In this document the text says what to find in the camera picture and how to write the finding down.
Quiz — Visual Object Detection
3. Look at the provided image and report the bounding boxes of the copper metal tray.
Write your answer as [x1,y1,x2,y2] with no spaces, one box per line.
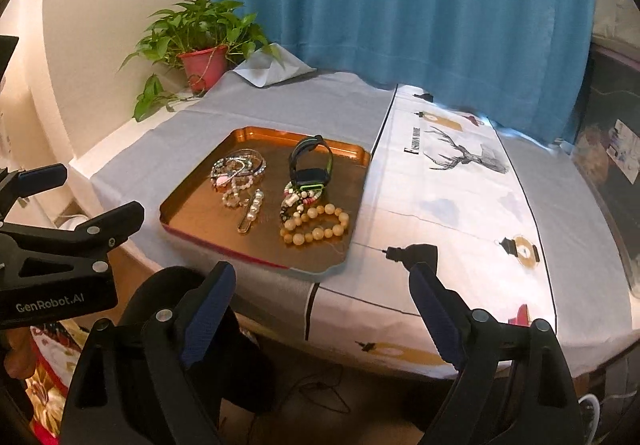
[159,126,372,282]

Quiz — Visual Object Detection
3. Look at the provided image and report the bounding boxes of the floral printed cloth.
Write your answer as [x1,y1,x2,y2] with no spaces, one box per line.
[0,320,86,445]

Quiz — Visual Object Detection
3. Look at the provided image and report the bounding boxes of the amber large bead bracelet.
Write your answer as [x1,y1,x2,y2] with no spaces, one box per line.
[279,204,351,246]

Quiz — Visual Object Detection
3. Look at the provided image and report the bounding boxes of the white plastic object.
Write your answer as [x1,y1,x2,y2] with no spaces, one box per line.
[577,392,601,445]

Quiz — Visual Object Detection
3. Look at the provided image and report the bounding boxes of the white dark bead bracelet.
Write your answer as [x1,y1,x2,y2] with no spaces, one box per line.
[279,195,306,226]

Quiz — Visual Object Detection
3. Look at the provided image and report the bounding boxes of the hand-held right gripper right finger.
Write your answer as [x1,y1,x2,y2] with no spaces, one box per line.
[407,261,586,445]

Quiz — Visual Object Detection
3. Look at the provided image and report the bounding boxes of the grey tablecloth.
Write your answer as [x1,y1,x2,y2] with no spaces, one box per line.
[90,50,638,371]

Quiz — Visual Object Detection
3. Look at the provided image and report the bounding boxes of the white round lamp base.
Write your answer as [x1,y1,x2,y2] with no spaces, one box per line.
[54,210,88,229]

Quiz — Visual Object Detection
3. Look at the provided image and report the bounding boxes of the pale small bead bracelet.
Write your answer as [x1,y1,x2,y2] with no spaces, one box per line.
[221,174,256,208]

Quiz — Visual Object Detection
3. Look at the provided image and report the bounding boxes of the dark green bead bracelet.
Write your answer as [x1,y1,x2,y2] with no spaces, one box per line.
[210,152,251,186]

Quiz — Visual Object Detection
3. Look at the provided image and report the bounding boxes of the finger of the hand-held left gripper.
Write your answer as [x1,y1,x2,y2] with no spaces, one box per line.
[0,201,146,293]
[0,164,68,221]

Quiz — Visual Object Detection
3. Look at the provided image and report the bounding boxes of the red plastic flower pot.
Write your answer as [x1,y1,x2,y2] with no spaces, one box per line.
[177,45,230,93]

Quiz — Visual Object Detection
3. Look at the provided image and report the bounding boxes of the pearl gold hair clip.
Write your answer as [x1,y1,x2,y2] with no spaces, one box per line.
[236,188,266,234]

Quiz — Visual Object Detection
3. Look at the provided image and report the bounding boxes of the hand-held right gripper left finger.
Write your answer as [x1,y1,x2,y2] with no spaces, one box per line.
[60,261,237,445]

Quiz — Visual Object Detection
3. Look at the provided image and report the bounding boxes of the blue curtain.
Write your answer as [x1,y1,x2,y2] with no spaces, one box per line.
[207,0,598,143]

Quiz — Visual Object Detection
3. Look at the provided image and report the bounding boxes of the red white bead bracelet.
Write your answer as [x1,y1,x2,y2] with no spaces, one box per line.
[285,182,326,206]

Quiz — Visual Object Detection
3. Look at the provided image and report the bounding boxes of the black green smartwatch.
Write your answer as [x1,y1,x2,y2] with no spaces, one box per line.
[289,135,335,191]

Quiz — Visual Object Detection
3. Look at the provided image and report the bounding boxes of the green pothos plant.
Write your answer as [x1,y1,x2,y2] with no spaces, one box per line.
[119,0,286,122]

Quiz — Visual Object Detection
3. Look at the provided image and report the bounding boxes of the white deer print tablecloth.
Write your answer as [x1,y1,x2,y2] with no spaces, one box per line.
[305,84,558,368]

